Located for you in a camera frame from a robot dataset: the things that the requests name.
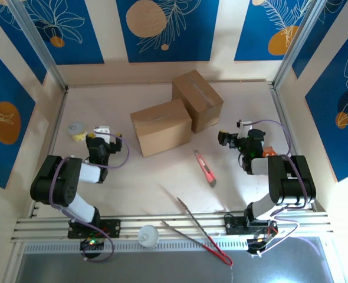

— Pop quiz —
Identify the pink utility knife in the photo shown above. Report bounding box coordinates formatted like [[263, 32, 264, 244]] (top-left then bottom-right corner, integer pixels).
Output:
[[192, 149, 217, 188]]

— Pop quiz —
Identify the brown cardboard box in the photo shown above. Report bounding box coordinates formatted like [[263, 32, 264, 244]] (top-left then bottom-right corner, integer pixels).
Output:
[[129, 98, 192, 158], [171, 69, 225, 134]]

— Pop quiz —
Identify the yellow can grey lid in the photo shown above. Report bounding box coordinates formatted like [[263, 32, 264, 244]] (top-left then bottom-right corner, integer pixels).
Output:
[[67, 121, 88, 143]]

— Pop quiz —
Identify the white plastic cup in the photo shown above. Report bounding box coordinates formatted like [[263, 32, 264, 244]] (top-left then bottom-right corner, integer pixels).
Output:
[[137, 225, 160, 249]]

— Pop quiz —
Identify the black controller board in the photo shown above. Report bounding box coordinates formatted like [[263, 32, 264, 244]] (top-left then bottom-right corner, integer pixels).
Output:
[[246, 228, 278, 259], [78, 237, 105, 260]]

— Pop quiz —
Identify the grey metal sheet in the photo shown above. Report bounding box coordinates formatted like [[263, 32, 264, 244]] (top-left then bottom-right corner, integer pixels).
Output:
[[13, 235, 344, 283]]

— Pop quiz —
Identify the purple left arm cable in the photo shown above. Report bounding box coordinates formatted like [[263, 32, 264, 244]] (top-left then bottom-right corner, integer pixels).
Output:
[[48, 132, 132, 264]]

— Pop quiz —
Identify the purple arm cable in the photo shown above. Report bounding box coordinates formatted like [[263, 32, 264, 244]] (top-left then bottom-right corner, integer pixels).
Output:
[[48, 132, 132, 264], [240, 119, 317, 258]]

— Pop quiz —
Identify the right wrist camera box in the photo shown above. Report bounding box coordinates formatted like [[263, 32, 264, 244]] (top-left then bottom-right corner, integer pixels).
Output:
[[236, 119, 254, 131]]

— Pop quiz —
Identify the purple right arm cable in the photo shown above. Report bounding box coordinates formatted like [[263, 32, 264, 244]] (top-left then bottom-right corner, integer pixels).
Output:
[[240, 119, 317, 258]]

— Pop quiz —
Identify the aluminium side rail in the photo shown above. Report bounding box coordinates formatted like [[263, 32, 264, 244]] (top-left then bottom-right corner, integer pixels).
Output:
[[270, 81, 325, 213], [29, 87, 69, 219]]

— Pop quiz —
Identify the blue floral wall poster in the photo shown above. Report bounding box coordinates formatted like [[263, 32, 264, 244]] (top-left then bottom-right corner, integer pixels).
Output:
[[234, 0, 322, 62], [20, 0, 106, 66], [291, 0, 348, 79], [116, 0, 221, 63], [305, 26, 348, 183], [0, 4, 48, 85], [0, 41, 37, 190]]

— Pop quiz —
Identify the metal tongs red handle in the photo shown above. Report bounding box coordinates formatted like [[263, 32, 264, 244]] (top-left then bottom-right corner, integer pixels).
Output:
[[160, 196, 234, 267]]

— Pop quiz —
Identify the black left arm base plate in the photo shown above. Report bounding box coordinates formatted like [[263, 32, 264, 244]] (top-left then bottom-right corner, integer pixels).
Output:
[[67, 218, 122, 240]]

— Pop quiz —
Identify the aluminium frame rail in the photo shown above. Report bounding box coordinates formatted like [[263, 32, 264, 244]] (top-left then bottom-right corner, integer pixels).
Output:
[[11, 209, 334, 246]]

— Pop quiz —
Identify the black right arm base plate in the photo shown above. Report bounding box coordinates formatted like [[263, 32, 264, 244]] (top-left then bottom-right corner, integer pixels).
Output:
[[224, 214, 279, 237]]

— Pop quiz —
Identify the aluminium corner post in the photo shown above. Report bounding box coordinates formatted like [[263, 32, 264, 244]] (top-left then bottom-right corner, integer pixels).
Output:
[[6, 0, 69, 91], [271, 0, 330, 89]]

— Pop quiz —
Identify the white slotted cable duct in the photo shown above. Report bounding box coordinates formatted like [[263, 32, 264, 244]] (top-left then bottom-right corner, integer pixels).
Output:
[[22, 238, 331, 255]]

